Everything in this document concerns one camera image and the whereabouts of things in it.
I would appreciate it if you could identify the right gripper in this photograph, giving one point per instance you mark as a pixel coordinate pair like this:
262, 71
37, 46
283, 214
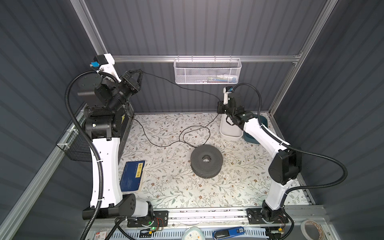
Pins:
220, 105

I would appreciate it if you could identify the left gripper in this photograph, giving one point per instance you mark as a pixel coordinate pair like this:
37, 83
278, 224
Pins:
132, 86

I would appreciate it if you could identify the grey perforated cable spool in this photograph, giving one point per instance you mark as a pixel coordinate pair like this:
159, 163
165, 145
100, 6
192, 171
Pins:
206, 161

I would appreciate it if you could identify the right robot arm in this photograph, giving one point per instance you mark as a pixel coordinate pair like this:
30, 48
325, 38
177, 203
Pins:
287, 160

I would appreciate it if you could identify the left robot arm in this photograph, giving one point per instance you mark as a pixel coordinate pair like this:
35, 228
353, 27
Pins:
101, 130

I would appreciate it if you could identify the white plastic bin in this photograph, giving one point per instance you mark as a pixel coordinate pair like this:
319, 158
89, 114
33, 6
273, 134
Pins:
229, 132

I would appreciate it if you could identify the teal plastic bin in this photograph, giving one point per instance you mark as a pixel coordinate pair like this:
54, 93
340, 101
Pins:
255, 132

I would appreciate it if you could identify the floral table mat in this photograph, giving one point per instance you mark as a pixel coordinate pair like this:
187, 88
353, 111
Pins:
166, 142

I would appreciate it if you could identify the blue book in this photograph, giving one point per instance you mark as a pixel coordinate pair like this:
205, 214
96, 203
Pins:
132, 176

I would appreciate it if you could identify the blue utility tool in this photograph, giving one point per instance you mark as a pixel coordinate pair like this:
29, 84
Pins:
228, 233

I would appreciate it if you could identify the white round device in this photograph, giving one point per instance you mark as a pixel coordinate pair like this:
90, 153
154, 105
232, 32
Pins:
193, 233

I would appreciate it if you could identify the tape roll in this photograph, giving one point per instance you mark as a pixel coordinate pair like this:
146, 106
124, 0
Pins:
311, 230

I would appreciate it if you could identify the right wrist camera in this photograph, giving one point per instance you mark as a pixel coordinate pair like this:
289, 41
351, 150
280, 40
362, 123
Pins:
226, 91

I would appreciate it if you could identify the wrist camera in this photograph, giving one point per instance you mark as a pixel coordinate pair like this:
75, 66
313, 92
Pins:
105, 63
226, 91

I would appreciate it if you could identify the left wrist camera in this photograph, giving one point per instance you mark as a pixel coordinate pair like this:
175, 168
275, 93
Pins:
105, 63

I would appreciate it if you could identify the white wire wall basket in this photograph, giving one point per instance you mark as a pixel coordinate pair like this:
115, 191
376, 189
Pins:
207, 70

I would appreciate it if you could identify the black wire wall basket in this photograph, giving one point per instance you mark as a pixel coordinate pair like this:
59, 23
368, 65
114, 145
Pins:
77, 149

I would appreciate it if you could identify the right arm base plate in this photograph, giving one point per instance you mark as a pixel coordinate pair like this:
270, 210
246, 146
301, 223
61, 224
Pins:
255, 216

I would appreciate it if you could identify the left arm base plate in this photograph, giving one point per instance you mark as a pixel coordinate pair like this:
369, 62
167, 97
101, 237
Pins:
157, 219

